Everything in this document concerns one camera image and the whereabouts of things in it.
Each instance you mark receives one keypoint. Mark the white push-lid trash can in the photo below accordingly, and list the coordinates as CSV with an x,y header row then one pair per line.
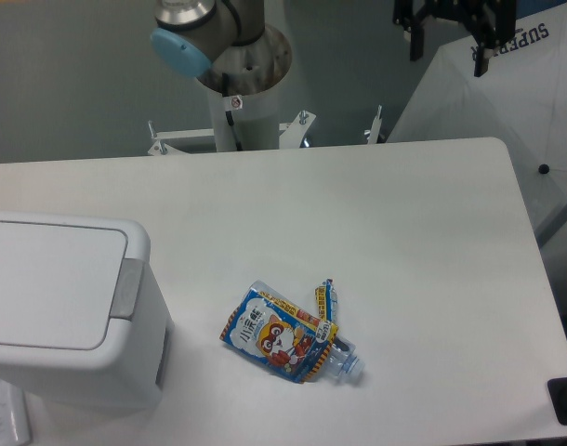
x,y
82,318

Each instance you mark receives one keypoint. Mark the white umbrella with lettering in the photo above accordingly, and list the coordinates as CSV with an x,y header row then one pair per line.
x,y
521,100

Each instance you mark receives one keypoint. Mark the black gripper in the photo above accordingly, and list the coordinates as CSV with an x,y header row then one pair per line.
x,y
491,23

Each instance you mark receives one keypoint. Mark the white paper sheet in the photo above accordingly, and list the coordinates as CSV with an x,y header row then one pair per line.
x,y
14,420

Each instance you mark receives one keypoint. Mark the black device at table edge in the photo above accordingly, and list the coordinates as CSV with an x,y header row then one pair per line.
x,y
557,389

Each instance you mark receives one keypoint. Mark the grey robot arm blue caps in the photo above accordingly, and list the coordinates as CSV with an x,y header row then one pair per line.
x,y
191,35

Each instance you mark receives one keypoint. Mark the white metal base frame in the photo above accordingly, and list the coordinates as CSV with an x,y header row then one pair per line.
x,y
233,135

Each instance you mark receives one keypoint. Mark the crushed plastic bottle colourful label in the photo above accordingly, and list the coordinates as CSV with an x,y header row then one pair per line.
x,y
272,330

